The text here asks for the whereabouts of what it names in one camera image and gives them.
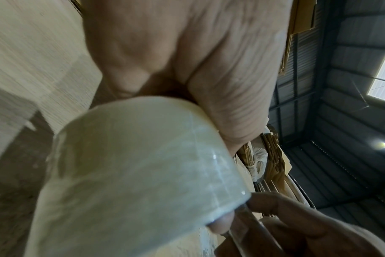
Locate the person's right hand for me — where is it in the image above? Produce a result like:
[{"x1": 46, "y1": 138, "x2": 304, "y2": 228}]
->
[{"x1": 208, "y1": 191, "x2": 385, "y2": 257}]

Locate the person's left hand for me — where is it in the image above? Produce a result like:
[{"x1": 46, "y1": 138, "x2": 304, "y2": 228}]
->
[{"x1": 81, "y1": 0, "x2": 294, "y2": 154}]

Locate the clear tape roll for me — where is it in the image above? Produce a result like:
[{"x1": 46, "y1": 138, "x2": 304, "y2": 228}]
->
[{"x1": 24, "y1": 95, "x2": 263, "y2": 257}]

